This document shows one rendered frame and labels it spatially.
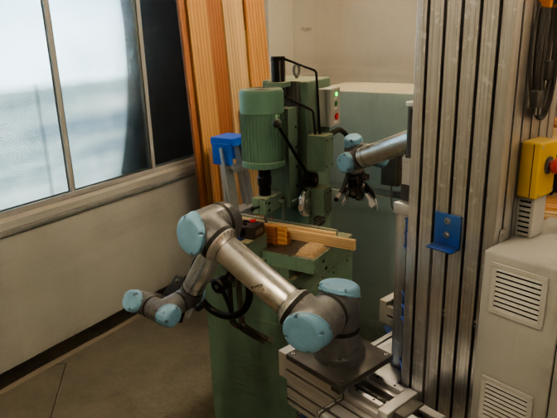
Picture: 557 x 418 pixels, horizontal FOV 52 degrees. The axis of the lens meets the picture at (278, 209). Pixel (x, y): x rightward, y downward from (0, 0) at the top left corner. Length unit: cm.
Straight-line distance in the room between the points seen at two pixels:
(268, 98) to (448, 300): 106
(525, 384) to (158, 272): 278
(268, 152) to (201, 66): 159
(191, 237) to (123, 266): 203
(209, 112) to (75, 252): 122
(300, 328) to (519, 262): 54
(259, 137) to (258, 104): 13
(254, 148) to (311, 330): 97
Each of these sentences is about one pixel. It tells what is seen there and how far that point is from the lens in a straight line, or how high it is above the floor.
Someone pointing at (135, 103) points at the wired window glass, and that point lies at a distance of 361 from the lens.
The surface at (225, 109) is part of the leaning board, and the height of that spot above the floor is 121.
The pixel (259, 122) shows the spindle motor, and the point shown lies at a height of 139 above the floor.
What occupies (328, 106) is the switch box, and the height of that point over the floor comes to 141.
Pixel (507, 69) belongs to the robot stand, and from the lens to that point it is 135.
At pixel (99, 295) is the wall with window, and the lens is 354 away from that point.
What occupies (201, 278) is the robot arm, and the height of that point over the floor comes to 96.
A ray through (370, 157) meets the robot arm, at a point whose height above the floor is 128.
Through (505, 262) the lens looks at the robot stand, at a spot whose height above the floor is 121.
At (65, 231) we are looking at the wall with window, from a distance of 328.
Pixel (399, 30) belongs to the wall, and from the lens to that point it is 443.
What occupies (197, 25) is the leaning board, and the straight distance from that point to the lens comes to 372.
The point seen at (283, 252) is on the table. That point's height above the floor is 90.
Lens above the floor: 173
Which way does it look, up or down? 18 degrees down
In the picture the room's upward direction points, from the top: 2 degrees counter-clockwise
